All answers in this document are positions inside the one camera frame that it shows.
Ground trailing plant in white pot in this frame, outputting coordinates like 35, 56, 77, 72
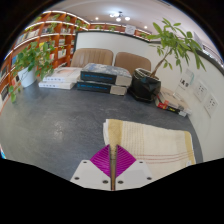
8, 41, 56, 103

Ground large beige book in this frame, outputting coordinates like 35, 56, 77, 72
158, 86, 193, 113

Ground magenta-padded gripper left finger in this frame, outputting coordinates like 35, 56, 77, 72
69, 144, 113, 191

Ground red and black book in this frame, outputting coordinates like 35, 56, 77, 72
154, 96, 188, 118

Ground white hanging sign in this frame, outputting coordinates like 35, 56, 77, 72
124, 24, 137, 36

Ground orange bookshelf unit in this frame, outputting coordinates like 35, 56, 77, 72
0, 9, 152, 114

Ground cream yellow-edged striped towel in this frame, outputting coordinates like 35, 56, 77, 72
102, 118, 197, 192

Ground flat white book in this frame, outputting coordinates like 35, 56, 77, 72
37, 80, 77, 91

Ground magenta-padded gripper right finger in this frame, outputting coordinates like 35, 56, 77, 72
115, 144, 154, 191

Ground clear acrylic sign stand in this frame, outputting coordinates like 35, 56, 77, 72
177, 67, 195, 91

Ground leafy tree in black pot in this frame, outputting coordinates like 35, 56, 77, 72
128, 17, 207, 103

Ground ceiling lights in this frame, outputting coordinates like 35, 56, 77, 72
94, 11, 150, 31

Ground thick dark blue book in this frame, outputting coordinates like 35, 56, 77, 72
75, 79, 129, 97
79, 62, 133, 87

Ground white book with pink cover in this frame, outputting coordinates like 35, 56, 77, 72
44, 66, 83, 84

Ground white wall outlet plate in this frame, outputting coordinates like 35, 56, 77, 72
194, 79, 209, 102
203, 93, 220, 118

